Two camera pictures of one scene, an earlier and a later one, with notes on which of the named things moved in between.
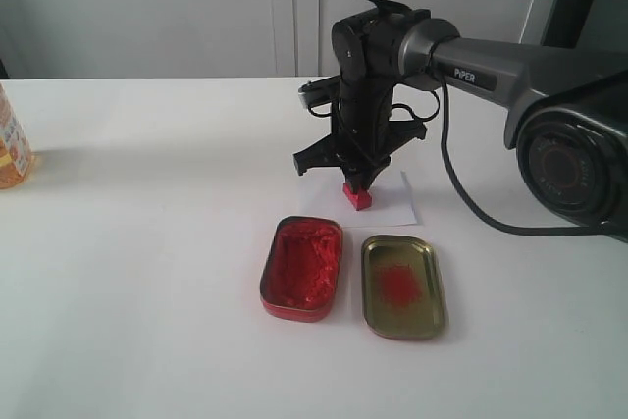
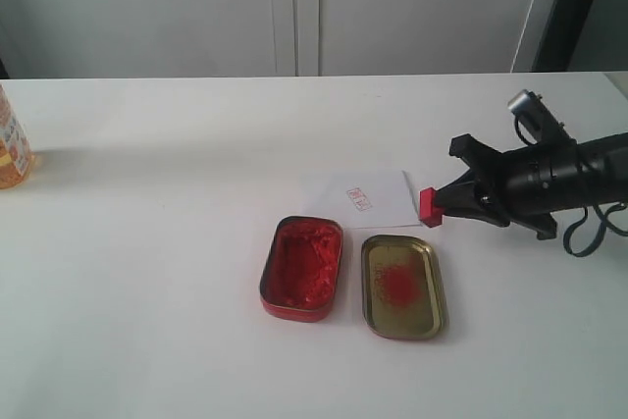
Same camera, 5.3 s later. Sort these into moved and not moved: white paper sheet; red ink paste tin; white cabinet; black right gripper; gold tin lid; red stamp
Moved: red stamp; black right gripper
Not moved: gold tin lid; red ink paste tin; white paper sheet; white cabinet
